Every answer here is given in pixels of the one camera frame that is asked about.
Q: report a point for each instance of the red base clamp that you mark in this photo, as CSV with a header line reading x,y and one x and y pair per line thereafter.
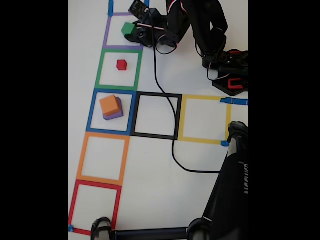
x,y
229,83

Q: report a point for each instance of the green square frame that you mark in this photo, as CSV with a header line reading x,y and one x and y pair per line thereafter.
x,y
98,72

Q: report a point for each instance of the black camera tripod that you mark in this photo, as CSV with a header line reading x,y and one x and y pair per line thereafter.
x,y
230,190

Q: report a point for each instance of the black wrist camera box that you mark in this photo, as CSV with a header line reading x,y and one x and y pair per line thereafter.
x,y
138,10

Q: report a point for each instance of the large purple cube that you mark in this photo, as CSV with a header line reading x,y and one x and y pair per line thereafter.
x,y
115,116

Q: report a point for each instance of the yellow square frame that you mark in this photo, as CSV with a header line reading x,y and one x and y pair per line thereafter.
x,y
182,120

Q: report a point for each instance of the purple square frame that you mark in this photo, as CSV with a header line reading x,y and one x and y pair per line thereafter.
x,y
107,32

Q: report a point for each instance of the orange square frame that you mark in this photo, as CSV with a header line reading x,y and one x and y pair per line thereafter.
x,y
81,160

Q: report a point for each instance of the black square frame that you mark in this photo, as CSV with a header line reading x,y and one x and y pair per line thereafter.
x,y
133,115

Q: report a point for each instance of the blue square frame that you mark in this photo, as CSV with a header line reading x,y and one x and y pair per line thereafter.
x,y
90,115

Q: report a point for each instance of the green cube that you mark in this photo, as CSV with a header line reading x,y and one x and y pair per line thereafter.
x,y
128,28

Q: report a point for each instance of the small red cube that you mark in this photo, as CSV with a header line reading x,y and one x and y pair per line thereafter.
x,y
121,64

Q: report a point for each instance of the orange cube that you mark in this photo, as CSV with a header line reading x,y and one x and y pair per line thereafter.
x,y
110,104

